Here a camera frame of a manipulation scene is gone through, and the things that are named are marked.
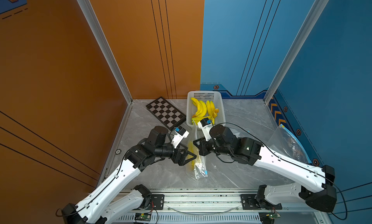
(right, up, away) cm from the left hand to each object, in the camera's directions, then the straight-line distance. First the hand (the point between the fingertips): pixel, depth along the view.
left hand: (191, 151), depth 67 cm
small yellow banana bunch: (+2, -3, -5) cm, 6 cm away
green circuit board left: (-23, -34, +5) cm, 41 cm away
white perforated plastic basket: (+19, +31, +49) cm, 61 cm away
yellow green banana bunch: (+16, +19, +41) cm, 48 cm away
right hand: (+1, +4, -1) cm, 4 cm away
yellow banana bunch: (+8, +20, +39) cm, 44 cm away
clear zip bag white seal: (+4, -7, -5) cm, 10 cm away
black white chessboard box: (-15, +16, +39) cm, 45 cm away
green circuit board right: (+39, -33, +4) cm, 51 cm away
